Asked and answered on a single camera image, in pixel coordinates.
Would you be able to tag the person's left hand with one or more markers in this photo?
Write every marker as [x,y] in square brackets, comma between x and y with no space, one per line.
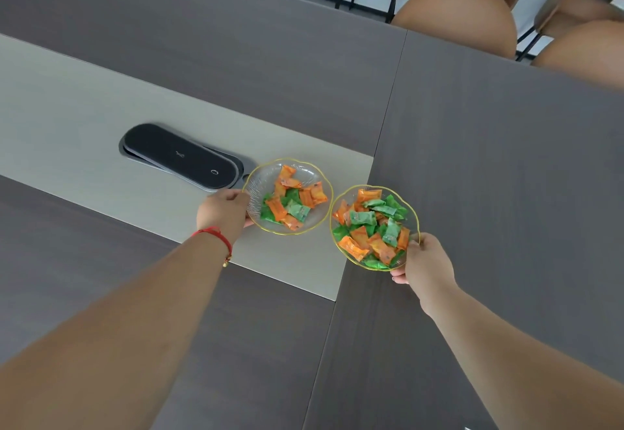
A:
[222,212]

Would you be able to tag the person's right hand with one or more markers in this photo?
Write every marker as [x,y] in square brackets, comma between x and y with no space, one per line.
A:
[431,269]

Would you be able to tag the person's left thumb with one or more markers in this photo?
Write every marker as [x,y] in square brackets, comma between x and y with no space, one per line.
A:
[240,195]

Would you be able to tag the person's right thumb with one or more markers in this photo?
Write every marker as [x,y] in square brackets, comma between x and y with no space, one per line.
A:
[417,242]

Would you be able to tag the gold-rimmed glass dish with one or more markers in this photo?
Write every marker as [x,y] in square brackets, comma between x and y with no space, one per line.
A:
[412,230]
[260,183]

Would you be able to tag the person's right forearm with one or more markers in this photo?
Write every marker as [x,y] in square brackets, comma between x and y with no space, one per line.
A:
[512,366]

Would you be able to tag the person's left forearm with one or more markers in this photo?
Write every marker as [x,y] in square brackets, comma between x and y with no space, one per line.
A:
[122,327]

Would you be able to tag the pile of orange green candies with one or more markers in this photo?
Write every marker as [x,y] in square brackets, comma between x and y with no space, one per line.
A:
[363,237]
[278,208]

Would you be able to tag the black table socket cover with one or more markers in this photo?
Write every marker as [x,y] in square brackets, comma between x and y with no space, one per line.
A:
[180,154]

